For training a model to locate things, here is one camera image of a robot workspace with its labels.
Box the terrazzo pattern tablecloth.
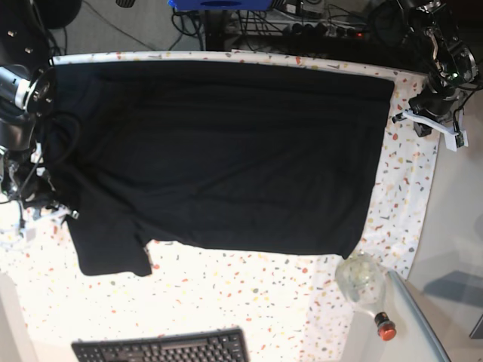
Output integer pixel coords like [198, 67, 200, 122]
[1, 51, 439, 361]

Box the black t-shirt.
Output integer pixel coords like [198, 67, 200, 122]
[45, 61, 394, 277]

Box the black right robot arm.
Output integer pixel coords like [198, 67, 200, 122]
[1, 1, 81, 248]

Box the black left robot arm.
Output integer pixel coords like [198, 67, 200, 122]
[367, 1, 482, 152]

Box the blue box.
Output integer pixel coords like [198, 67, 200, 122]
[168, 0, 272, 11]

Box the black power strip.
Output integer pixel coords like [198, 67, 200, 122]
[282, 21, 369, 40]

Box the black computer keyboard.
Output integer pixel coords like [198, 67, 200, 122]
[71, 328, 250, 362]

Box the clear bottle with red cap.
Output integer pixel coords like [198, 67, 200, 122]
[335, 253, 397, 342]

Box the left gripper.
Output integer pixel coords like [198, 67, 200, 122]
[392, 78, 469, 152]

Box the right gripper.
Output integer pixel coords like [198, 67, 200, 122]
[1, 150, 79, 242]

